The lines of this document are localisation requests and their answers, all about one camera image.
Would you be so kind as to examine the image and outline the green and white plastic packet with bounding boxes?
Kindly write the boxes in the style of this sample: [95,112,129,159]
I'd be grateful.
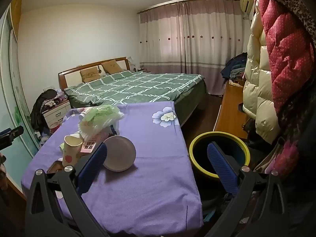
[78,104,124,141]

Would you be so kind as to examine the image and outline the red dotted quilted jacket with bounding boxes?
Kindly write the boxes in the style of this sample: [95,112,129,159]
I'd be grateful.
[255,0,315,115]

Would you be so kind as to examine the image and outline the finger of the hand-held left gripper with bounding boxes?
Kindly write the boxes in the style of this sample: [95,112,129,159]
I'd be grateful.
[0,126,24,151]

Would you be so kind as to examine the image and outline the wardrobe sliding door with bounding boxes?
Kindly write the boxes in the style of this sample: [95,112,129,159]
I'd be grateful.
[0,7,41,178]

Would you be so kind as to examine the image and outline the wooden bed headboard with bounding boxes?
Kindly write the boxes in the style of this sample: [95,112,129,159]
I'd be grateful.
[58,57,131,90]

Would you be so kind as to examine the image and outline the beige handbag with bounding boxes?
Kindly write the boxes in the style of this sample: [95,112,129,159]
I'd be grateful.
[254,138,284,176]

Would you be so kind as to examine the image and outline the pink floral bag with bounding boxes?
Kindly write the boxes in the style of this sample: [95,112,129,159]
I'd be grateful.
[275,138,300,178]

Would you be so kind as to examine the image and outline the leopard print scarf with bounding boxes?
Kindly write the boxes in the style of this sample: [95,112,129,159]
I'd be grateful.
[262,0,316,45]

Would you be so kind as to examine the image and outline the pink box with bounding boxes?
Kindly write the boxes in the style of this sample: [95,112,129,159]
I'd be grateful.
[80,131,110,155]

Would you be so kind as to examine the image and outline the pink and white curtain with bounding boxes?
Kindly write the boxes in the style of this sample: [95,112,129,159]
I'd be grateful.
[137,0,248,95]

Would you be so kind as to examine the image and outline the wooden low cabinet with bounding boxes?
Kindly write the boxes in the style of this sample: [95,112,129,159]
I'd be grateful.
[213,80,250,140]

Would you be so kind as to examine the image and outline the cream puffer jacket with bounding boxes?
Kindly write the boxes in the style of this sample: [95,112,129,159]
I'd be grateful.
[242,0,282,145]

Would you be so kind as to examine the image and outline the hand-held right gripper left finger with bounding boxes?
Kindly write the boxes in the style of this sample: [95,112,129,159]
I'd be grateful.
[25,142,109,237]

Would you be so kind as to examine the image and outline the black clothes heap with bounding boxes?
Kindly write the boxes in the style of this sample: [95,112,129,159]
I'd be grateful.
[30,89,58,135]

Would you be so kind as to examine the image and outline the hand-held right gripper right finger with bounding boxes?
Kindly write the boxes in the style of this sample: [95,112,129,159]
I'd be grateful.
[205,142,297,237]

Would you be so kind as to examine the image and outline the brown pillow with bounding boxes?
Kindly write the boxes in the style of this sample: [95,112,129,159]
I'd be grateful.
[101,60,124,74]
[80,67,101,83]

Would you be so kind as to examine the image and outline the dark brown handbag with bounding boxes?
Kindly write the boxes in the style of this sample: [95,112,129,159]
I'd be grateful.
[243,117,258,149]

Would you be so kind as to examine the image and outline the yellow-rimmed blue bin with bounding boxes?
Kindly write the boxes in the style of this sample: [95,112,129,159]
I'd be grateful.
[189,132,250,181]

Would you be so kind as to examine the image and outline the purple floral tablecloth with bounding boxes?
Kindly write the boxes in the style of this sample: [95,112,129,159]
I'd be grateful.
[21,101,204,236]

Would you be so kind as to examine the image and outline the bed with green plaid cover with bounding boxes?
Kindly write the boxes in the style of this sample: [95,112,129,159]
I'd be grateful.
[64,70,207,126]

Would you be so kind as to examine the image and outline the pile of folded clothes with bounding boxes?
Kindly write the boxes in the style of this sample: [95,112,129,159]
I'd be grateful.
[220,52,248,81]

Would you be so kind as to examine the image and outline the floral paper cup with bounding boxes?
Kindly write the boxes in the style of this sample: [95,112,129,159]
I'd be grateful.
[62,135,84,167]

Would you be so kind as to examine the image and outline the white nightstand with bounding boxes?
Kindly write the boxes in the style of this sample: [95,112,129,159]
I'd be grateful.
[41,99,72,129]

